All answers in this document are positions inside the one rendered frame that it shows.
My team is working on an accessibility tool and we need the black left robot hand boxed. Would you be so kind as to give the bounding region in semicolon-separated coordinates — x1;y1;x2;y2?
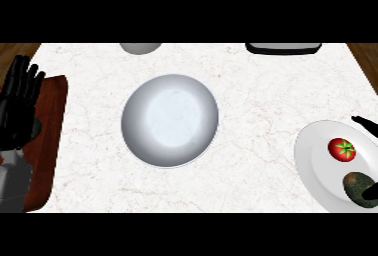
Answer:
0;54;47;152

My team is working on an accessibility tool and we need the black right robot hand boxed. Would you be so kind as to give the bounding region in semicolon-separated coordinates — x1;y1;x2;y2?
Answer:
350;115;378;202

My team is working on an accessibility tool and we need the red tomato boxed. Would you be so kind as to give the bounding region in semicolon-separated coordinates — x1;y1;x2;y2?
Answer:
327;137;357;163

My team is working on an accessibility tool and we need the white plate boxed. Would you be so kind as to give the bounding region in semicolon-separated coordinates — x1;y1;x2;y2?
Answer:
293;119;378;214

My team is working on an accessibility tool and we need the grey oval bowl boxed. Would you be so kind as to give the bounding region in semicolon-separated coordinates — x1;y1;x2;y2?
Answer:
119;73;220;169

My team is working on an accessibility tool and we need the brown wooden cutting board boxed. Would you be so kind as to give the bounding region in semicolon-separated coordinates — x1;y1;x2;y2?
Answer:
20;74;69;213

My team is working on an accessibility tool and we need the dark green avocado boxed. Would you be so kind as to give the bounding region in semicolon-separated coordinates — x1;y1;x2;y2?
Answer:
342;171;378;209

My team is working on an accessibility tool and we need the black and grey appliance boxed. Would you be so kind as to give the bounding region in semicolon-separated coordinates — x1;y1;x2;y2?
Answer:
243;43;323;56

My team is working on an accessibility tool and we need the small grey round object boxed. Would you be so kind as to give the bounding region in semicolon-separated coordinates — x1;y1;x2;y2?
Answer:
118;43;162;56

